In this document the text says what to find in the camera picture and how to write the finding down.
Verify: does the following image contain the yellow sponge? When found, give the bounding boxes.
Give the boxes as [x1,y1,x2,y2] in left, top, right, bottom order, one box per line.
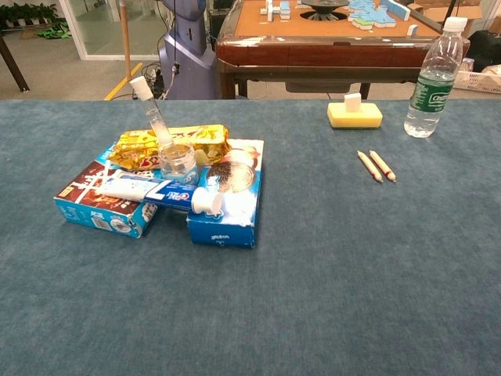
[326,101,384,129]

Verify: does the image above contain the white plastic basket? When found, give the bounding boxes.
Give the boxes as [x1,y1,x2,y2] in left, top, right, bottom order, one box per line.
[453,58,501,95]

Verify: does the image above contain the plain wooden pencil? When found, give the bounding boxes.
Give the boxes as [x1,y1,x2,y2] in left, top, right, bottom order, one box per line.
[356,150,384,184]

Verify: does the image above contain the small clear bottle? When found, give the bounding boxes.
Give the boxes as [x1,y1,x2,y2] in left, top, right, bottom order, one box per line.
[129,75,176,152]

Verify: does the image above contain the green potted plants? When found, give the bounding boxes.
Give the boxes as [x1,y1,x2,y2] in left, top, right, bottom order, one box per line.
[0,2,59,31]

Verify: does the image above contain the blue Oreo cookie box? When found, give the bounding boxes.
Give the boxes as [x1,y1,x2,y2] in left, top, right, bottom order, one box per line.
[186,138,265,249]

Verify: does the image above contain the wooden pole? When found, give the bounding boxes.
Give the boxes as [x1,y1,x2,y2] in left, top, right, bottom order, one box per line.
[119,0,133,72]

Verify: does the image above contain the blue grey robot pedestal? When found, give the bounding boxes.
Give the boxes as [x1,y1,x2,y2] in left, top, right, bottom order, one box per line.
[158,0,220,101]

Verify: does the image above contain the blue cookie box brown picture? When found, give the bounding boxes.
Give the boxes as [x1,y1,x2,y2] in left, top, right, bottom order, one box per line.
[53,141,161,239]

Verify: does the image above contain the blue white toothpaste tube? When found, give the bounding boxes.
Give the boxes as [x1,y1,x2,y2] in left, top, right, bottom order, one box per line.
[95,173,223,218]

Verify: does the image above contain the blue felt table cover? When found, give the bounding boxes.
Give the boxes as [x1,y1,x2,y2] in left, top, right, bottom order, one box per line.
[0,99,501,376]

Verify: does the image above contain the white eraser block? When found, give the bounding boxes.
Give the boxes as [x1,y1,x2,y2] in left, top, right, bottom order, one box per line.
[344,92,362,114]

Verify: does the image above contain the clear water bottle green label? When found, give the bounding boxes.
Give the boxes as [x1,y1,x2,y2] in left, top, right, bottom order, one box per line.
[403,16,469,139]

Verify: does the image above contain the clear glass jar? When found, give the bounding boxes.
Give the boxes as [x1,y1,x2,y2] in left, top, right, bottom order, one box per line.
[157,142,200,186]

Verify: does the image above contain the dark table leg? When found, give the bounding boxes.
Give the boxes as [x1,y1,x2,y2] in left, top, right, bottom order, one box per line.
[0,33,31,93]

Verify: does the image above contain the blue mahjong tile stack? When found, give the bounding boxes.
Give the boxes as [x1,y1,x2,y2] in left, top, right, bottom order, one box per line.
[260,0,293,21]
[347,0,412,31]

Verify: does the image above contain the white framed glass partition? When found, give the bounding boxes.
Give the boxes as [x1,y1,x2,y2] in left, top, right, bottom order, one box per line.
[58,0,168,62]

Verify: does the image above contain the brown wooden mahjong table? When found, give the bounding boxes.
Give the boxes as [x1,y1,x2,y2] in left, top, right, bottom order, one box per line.
[214,0,470,100]

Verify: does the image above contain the black floor cable bundle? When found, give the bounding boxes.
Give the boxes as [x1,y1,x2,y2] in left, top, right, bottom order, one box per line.
[139,61,173,99]

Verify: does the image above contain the yellow foil snack packet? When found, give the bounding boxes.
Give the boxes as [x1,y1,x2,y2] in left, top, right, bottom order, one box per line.
[108,124,232,172]

